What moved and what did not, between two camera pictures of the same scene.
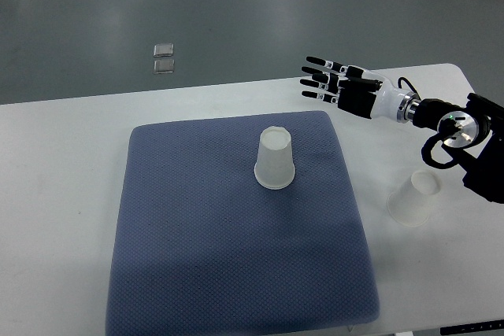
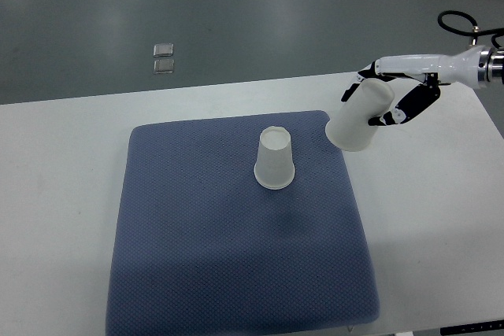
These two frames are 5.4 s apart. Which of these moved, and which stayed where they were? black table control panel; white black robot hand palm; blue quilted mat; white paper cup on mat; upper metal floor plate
Moved: white black robot hand palm
Stayed: black table control panel; white paper cup on mat; blue quilted mat; upper metal floor plate
